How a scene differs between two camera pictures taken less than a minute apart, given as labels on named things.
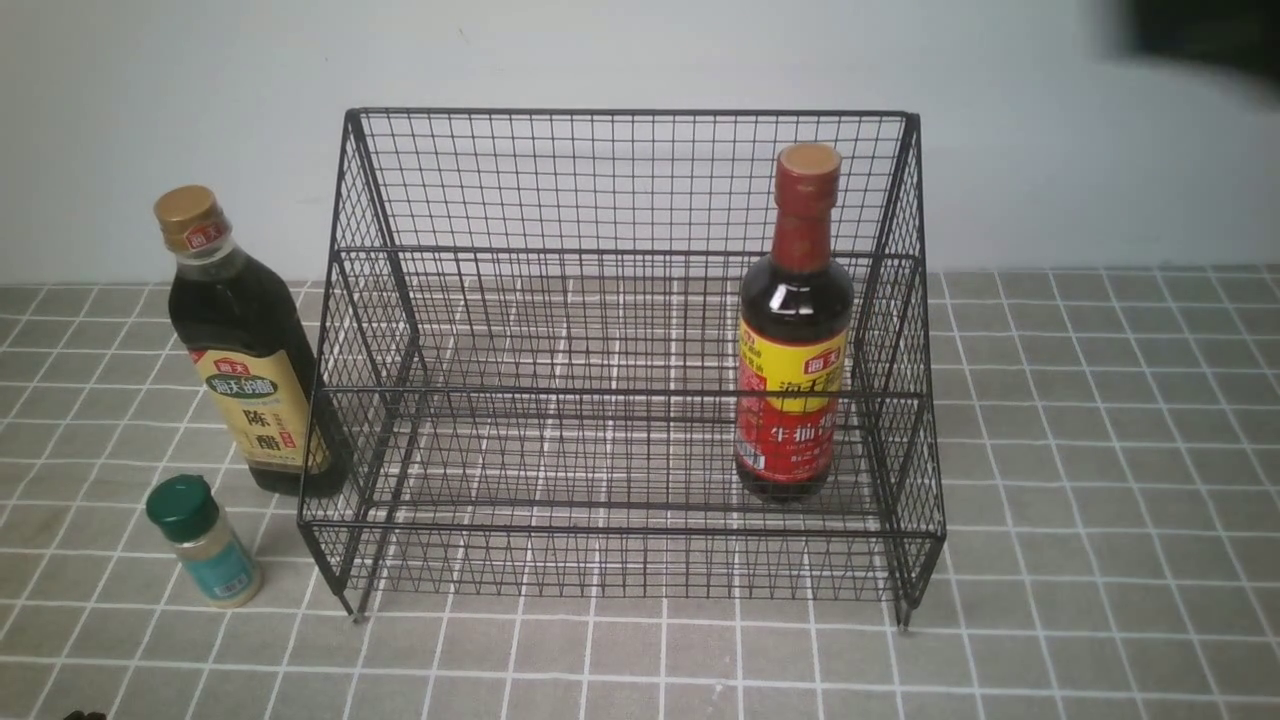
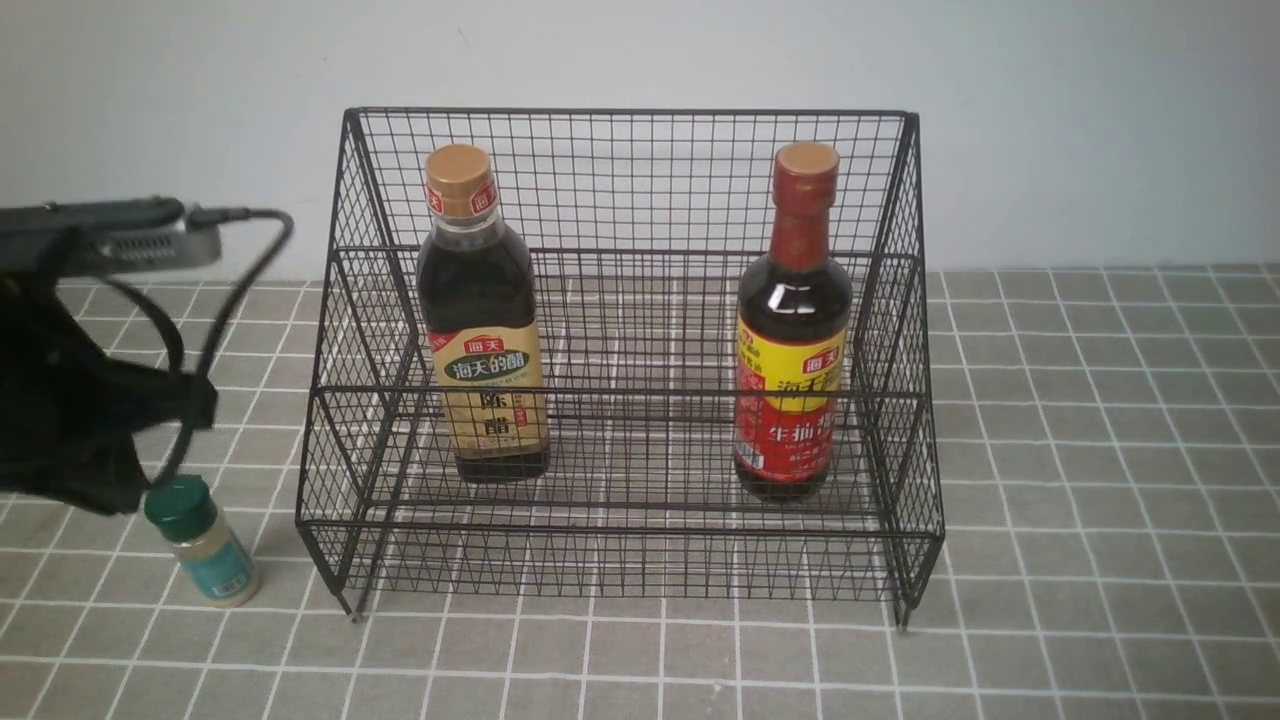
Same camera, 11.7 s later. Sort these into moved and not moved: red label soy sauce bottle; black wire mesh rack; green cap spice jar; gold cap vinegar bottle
Moved: gold cap vinegar bottle
Not moved: black wire mesh rack; green cap spice jar; red label soy sauce bottle
